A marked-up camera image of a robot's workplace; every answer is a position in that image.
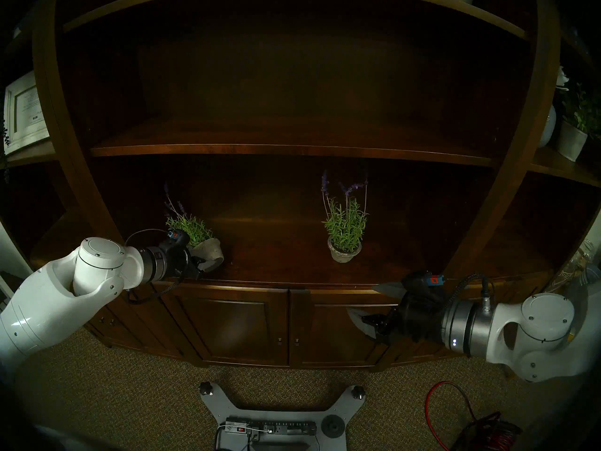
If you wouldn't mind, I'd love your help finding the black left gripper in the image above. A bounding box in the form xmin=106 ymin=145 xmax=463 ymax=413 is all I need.
xmin=165 ymin=242 xmax=219 ymax=280

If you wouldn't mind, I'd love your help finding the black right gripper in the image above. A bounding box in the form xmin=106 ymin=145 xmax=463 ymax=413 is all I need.
xmin=346 ymin=279 xmax=449 ymax=345

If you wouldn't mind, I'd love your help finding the fake lavender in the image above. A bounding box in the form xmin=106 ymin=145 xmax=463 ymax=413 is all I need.
xmin=162 ymin=182 xmax=225 ymax=272
xmin=321 ymin=171 xmax=369 ymax=264

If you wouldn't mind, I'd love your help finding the dark hanging plant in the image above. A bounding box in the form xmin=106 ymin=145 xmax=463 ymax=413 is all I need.
xmin=0 ymin=91 xmax=12 ymax=183

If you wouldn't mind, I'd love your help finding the green plant in white pot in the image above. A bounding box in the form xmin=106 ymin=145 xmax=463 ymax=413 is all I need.
xmin=554 ymin=81 xmax=601 ymax=163

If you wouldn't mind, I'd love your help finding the grey power strip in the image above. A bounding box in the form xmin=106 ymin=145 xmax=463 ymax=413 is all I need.
xmin=223 ymin=418 xmax=317 ymax=439

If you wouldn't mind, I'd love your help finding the dark wooden shelf cabinet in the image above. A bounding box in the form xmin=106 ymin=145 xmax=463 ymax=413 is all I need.
xmin=0 ymin=0 xmax=601 ymax=373

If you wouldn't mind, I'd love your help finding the white framed certificate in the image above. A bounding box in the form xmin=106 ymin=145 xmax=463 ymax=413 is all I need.
xmin=4 ymin=70 xmax=51 ymax=156

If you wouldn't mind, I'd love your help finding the white round vase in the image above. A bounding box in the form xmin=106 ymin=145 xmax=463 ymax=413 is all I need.
xmin=538 ymin=105 xmax=558 ymax=148

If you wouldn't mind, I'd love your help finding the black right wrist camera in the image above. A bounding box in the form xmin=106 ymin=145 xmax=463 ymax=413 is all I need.
xmin=408 ymin=271 xmax=447 ymax=288

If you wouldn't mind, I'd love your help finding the black braided left wrist cable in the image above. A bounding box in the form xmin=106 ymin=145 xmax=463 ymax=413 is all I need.
xmin=124 ymin=276 xmax=188 ymax=305

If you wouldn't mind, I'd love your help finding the thin grey camera cable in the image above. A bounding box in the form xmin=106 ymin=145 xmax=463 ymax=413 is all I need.
xmin=124 ymin=228 xmax=170 ymax=249

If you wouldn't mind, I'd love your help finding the red cable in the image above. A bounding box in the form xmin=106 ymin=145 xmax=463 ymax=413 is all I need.
xmin=425 ymin=382 xmax=517 ymax=451

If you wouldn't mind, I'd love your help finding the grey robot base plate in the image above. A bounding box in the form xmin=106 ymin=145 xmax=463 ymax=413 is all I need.
xmin=200 ymin=382 xmax=366 ymax=451

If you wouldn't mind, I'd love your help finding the black cable bundle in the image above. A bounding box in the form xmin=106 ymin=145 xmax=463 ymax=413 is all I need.
xmin=451 ymin=412 xmax=522 ymax=451

